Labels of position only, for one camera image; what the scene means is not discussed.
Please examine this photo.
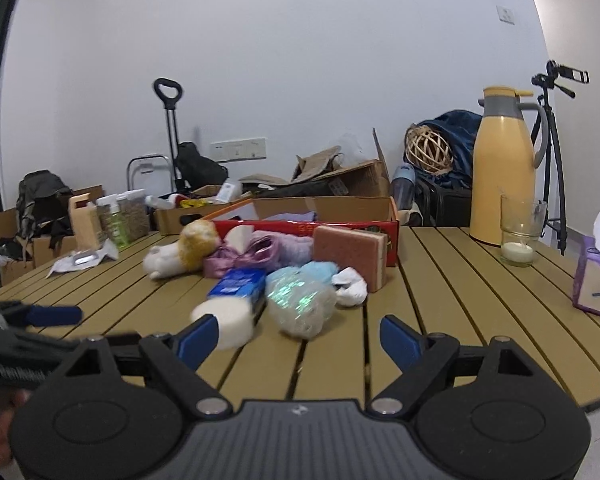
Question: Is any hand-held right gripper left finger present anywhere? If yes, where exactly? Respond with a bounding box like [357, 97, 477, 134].
[55, 314, 231, 417]

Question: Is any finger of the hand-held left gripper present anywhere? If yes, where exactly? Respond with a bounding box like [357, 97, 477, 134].
[0, 301, 84, 330]

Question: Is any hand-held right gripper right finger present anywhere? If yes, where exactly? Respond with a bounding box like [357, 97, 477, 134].
[371, 315, 536, 415]

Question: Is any white foam cylinder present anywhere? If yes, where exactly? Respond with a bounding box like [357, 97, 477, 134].
[190, 297, 256, 351]

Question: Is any blue tissue pack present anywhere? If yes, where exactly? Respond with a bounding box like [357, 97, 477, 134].
[207, 267, 268, 311]

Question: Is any white sock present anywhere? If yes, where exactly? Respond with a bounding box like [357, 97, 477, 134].
[331, 267, 369, 307]

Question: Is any white and yellow plush toy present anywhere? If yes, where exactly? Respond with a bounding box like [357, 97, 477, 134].
[144, 220, 222, 281]

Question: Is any purple ribbon bow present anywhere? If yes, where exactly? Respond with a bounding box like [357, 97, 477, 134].
[203, 235, 281, 279]

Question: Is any pink scrub sponge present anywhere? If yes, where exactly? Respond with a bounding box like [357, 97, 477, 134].
[312, 225, 390, 293]

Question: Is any light blue cloth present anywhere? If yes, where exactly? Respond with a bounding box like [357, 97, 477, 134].
[300, 262, 337, 286]

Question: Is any clear plastic ball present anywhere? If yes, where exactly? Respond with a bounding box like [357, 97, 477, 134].
[265, 266, 337, 337]

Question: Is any white wedge sponge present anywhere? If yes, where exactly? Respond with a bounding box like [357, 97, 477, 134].
[222, 225, 255, 256]

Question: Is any lavender towel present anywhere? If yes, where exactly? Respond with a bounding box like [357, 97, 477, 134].
[252, 230, 315, 268]

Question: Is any orange cardboard box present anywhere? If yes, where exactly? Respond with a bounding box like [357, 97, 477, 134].
[200, 196, 401, 267]

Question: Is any person's left hand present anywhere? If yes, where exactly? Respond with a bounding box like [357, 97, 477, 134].
[0, 390, 32, 467]

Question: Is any white plastic wrapper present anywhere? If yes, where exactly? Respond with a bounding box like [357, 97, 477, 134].
[46, 239, 120, 279]

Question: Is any low brown cardboard box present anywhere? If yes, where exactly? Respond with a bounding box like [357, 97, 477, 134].
[0, 185, 106, 286]

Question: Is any beige carton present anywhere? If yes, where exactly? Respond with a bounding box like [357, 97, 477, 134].
[69, 192, 102, 251]

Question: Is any green small bottle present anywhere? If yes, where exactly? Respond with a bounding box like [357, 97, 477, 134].
[96, 194, 131, 251]

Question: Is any dark backpack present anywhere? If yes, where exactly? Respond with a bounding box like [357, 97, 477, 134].
[15, 170, 76, 251]

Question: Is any clear storage jar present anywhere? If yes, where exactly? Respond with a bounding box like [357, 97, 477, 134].
[115, 189, 151, 241]

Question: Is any white and red lint roller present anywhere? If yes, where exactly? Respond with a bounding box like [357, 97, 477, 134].
[145, 194, 187, 210]

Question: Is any black suitcase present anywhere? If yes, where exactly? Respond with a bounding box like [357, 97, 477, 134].
[412, 180, 476, 228]

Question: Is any glass cup with candle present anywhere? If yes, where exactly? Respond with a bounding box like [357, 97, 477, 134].
[500, 195, 548, 267]

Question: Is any blue water bottle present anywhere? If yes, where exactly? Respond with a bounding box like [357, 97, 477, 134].
[390, 162, 417, 211]

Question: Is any large brown cardboard box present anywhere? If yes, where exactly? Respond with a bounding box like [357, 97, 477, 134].
[240, 127, 396, 198]

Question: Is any black bag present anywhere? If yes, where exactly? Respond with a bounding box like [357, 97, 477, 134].
[175, 142, 229, 191]

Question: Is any metal step stool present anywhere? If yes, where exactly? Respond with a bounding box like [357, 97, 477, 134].
[126, 154, 173, 196]

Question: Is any wicker ball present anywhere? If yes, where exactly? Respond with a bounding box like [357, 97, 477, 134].
[405, 124, 453, 175]

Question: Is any yellow thermos jug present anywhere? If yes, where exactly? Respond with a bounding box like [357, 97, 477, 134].
[469, 86, 551, 247]

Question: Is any purple tissue box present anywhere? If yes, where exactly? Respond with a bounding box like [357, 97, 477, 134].
[572, 211, 600, 322]

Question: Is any dark blue cloth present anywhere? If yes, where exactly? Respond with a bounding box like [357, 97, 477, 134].
[415, 110, 483, 193]

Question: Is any black tripod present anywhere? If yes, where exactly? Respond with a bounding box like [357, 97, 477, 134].
[530, 60, 591, 256]

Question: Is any brown box with handle hole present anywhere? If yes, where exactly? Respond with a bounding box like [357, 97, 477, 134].
[152, 185, 256, 235]

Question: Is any wall outlet panel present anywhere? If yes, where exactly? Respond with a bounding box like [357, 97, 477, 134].
[210, 137, 267, 162]

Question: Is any black trolley handle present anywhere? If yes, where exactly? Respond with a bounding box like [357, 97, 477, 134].
[153, 78, 186, 193]

